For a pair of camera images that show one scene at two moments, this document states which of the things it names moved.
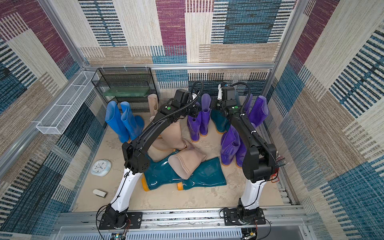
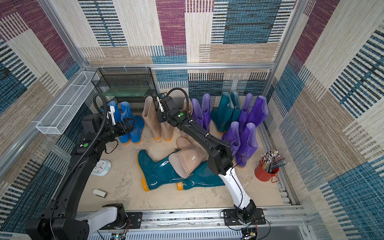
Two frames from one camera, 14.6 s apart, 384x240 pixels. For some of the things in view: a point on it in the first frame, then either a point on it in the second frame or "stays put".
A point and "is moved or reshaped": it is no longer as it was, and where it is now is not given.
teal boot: (221, 123) stays put
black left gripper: (196, 109) -> (129, 128)
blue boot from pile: (134, 125) stays put
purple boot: (206, 105) stays put
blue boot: (113, 119) stays put
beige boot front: (171, 138) is moved or reshaped
